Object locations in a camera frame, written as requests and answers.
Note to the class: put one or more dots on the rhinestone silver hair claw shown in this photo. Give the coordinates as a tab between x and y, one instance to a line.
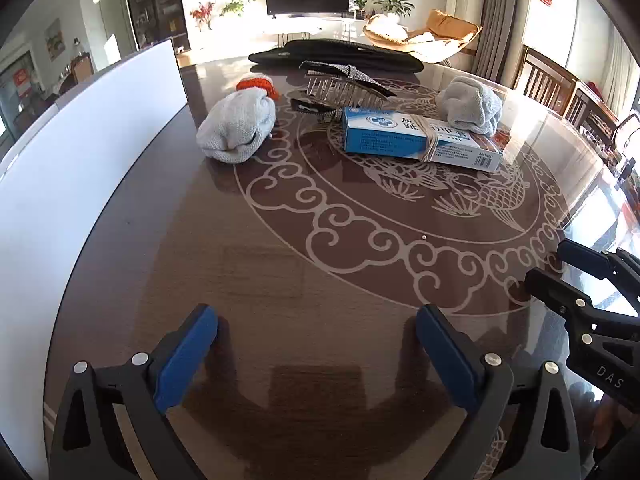
340	87

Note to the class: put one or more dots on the person's right hand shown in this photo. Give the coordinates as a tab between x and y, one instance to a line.
607	425

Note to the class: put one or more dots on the blue white medicine box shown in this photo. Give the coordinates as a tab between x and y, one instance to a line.
385	135

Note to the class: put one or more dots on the chrome frame chair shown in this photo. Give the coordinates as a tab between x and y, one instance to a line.
625	125

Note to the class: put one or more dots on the brown upholstered chair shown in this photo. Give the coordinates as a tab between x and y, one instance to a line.
82	69

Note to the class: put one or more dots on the red flower vase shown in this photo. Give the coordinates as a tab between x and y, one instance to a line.
202	12

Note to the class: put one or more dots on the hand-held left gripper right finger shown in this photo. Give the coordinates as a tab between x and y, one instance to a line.
447	355

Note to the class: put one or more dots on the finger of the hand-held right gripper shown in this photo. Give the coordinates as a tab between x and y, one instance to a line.
555	292
582	257

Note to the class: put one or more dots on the grey knit glove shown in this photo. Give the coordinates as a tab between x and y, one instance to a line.
470	105

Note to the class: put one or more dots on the small potted plant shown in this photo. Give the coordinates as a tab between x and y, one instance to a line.
359	6

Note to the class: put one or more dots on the white board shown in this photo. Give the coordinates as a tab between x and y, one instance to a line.
75	185

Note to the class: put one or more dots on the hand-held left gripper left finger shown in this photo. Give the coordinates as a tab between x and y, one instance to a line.
185	355

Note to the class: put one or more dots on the grey curtain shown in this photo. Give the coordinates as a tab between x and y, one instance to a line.
497	15

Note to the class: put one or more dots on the orange lounge chair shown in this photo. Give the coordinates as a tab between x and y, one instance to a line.
445	27

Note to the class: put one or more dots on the glove small orange cuff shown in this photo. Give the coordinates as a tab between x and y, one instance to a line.
235	120

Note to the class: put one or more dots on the dark display cabinet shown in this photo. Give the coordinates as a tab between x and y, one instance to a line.
152	5

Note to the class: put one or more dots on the green trailing plant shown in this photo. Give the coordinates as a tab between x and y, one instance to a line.
235	5

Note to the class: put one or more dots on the framed wall painting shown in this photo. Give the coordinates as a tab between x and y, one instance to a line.
54	40

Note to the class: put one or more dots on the wooden slat-back chair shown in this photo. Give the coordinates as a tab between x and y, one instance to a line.
590	107
542	80

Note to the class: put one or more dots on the white tv console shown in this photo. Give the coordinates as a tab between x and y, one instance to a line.
315	25

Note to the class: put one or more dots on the large potted plant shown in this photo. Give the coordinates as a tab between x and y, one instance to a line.
392	4

